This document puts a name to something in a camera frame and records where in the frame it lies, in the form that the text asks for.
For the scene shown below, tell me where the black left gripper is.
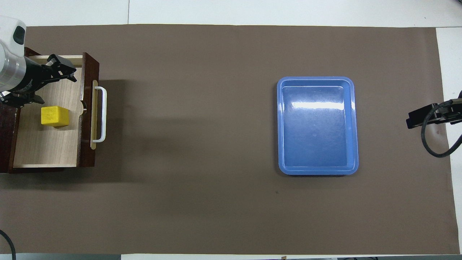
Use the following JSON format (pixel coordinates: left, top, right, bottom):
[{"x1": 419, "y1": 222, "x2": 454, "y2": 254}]
[{"x1": 0, "y1": 54, "x2": 78, "y2": 109}]

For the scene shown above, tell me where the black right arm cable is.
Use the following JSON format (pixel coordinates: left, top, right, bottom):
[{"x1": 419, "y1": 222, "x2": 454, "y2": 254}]
[{"x1": 420, "y1": 90, "x2": 462, "y2": 158}]

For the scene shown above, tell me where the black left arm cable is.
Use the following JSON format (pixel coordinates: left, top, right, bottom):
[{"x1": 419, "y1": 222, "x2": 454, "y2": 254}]
[{"x1": 0, "y1": 229, "x2": 17, "y2": 260}]

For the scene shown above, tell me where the wooden drawer with white handle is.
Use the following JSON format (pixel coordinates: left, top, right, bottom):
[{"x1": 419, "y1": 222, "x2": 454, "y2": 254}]
[{"x1": 13, "y1": 52, "x2": 108, "y2": 170}]

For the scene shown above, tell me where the yellow cube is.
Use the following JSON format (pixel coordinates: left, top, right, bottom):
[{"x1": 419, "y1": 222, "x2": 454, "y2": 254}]
[{"x1": 40, "y1": 105, "x2": 70, "y2": 127}]

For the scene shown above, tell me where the brown table mat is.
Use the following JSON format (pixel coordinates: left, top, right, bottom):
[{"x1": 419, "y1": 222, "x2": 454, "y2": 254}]
[{"x1": 0, "y1": 24, "x2": 459, "y2": 255}]

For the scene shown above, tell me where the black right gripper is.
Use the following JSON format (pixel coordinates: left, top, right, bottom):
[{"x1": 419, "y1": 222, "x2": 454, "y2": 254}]
[{"x1": 406, "y1": 99, "x2": 462, "y2": 130}]

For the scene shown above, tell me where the blue plastic tray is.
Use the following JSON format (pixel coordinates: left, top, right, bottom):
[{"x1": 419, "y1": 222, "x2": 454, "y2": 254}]
[{"x1": 277, "y1": 76, "x2": 359, "y2": 176}]

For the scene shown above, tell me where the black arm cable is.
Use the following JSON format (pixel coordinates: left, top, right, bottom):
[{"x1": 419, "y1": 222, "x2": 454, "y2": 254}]
[
  {"x1": 0, "y1": 229, "x2": 17, "y2": 260},
  {"x1": 420, "y1": 90, "x2": 462, "y2": 158}
]

